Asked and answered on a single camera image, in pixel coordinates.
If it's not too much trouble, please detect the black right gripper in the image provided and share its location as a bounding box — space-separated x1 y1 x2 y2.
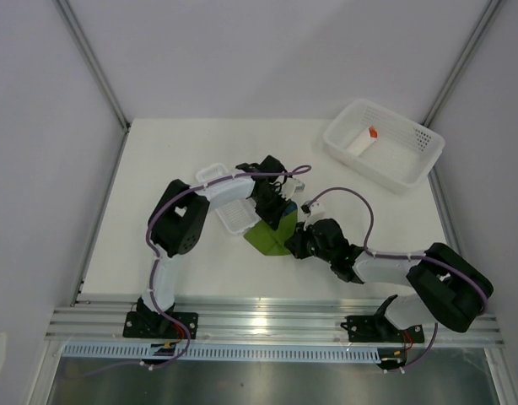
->
284 220 334 264

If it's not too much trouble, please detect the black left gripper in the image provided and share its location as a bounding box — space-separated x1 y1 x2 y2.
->
252 188 292 230

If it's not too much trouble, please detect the green paper napkin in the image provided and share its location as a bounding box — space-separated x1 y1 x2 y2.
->
244 211 298 257

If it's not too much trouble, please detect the dark blue plastic spoon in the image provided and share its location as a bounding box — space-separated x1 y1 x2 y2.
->
283 201 298 216

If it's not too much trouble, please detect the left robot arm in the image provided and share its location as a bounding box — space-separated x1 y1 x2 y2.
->
123 155 294 338

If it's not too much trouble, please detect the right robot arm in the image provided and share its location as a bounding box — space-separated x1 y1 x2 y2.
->
285 219 494 341

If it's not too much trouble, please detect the white roll with orange cap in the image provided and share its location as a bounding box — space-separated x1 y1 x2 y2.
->
347 127 378 156

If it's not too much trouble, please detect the white slotted cutlery tray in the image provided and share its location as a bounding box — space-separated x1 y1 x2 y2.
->
195 162 256 236

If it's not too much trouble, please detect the large white perforated basket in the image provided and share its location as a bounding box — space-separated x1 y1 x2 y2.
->
322 99 445 194

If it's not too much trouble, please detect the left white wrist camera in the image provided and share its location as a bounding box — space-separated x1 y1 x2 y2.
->
282 177 305 198

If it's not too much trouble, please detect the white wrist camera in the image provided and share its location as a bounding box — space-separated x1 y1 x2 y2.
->
301 202 325 220
282 177 305 198

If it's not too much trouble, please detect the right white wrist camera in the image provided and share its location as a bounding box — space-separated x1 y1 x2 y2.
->
301 202 325 220

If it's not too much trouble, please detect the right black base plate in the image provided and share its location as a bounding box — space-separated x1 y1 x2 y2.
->
340 316 424 343

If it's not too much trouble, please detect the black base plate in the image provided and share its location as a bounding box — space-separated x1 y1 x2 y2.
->
340 316 424 343
122 311 199 340

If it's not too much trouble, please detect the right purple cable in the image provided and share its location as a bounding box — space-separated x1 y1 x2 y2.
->
300 187 488 375

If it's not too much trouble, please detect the purple cable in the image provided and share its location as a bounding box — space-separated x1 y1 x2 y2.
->
77 164 313 376
300 187 488 375

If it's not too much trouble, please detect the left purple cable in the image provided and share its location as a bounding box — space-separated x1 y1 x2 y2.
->
77 164 313 376

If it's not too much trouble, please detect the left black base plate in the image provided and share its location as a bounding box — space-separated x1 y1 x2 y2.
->
122 311 199 340

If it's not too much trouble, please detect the aluminium mounting rail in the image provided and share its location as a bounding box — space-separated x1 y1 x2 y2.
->
43 294 507 349

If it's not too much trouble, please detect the white slotted cable duct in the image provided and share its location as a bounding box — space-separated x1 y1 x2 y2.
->
62 342 380 365

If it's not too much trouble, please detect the right aluminium frame post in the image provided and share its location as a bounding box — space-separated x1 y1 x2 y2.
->
422 0 508 127

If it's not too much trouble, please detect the aluminium frame post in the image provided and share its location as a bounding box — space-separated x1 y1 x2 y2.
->
52 0 131 132
422 0 508 127

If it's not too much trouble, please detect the left aluminium frame post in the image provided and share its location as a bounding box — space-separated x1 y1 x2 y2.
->
52 0 131 132

